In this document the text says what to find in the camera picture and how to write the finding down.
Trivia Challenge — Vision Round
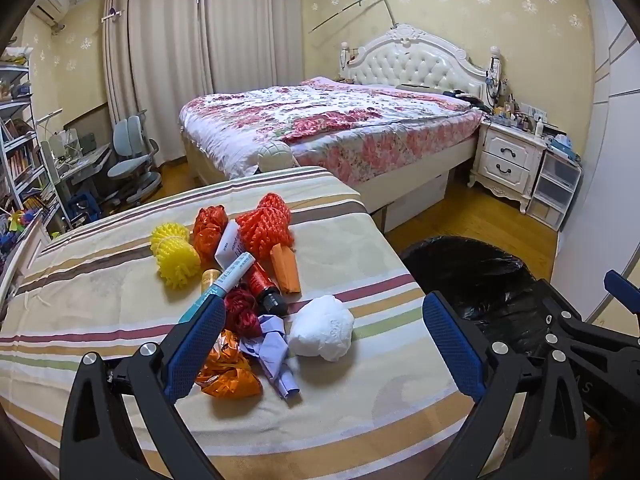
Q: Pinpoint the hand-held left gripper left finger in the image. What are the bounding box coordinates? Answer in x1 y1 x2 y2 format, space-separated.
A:
60 296 228 480

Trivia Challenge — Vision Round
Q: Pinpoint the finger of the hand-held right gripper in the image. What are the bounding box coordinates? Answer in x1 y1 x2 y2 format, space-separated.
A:
537 279 640 358
603 269 640 312

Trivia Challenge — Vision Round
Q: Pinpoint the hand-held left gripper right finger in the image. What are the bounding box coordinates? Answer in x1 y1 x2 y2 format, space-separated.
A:
422 291 598 480

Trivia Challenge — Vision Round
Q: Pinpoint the orange plastic wrapper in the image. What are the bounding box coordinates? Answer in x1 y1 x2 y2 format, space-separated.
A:
195 329 264 401

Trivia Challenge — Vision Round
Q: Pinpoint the dark red wrapper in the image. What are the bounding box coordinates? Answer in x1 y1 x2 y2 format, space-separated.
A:
223 287 263 338

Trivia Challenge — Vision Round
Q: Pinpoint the black bag-lined trash bin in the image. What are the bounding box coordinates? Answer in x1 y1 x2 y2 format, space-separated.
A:
397 235 556 361

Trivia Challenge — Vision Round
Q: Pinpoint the purple paper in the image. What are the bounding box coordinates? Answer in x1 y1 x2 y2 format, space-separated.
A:
239 312 301 401

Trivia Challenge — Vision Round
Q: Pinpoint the red bottle with black cap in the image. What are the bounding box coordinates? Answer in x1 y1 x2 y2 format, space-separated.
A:
245 261 290 317

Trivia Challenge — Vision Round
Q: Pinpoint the white printed packet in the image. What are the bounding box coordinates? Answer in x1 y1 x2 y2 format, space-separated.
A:
214 222 246 270

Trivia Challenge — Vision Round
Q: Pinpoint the orange carton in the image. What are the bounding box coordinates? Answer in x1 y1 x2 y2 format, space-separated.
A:
270 243 302 295

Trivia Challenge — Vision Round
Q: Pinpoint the orange plastic bag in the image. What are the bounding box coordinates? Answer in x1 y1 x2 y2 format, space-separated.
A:
193 206 231 261

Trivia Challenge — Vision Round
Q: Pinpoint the white tissue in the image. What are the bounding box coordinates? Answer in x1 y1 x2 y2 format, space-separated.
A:
288 295 355 363

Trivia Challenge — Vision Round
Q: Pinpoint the large orange mesh net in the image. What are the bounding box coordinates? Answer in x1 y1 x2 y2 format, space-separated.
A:
235 192 296 261

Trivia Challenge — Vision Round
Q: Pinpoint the striped blanket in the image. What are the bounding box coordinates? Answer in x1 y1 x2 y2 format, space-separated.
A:
0 166 481 480

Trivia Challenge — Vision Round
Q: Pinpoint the clear plastic drawer unit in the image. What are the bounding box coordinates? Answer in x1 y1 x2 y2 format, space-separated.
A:
526 149 583 232

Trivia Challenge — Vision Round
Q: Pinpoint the white wardrobe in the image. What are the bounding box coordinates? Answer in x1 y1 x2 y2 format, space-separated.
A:
552 0 640 331

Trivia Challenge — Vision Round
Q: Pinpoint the blue tissue box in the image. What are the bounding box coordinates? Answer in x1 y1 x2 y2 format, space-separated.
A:
547 135 581 158

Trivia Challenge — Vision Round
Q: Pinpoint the white nightstand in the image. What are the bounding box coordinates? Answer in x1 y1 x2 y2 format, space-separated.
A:
469 121 548 215

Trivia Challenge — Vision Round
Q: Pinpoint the grey-blue desk chair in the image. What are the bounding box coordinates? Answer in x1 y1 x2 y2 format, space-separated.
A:
107 115 163 207

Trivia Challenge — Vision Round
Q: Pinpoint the group of small toiletry bottles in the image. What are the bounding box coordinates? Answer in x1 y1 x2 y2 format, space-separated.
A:
492 87 548 133

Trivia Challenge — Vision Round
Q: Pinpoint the grey study desk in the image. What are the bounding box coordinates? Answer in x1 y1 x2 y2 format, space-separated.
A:
42 130 113 211

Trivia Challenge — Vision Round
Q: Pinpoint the floral quilt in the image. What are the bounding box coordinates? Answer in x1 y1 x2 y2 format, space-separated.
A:
179 76 485 188

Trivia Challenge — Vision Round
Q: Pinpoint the white bookshelf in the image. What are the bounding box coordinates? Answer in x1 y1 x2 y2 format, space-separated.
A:
0 45 56 241

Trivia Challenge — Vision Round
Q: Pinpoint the beige curtain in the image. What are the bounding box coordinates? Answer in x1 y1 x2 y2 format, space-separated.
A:
102 0 303 171

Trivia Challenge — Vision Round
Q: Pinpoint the white bed with tufted headboard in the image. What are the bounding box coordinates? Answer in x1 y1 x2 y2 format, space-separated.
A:
179 24 496 233

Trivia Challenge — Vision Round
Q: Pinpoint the white air conditioner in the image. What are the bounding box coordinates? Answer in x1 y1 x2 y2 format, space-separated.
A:
31 0 70 27

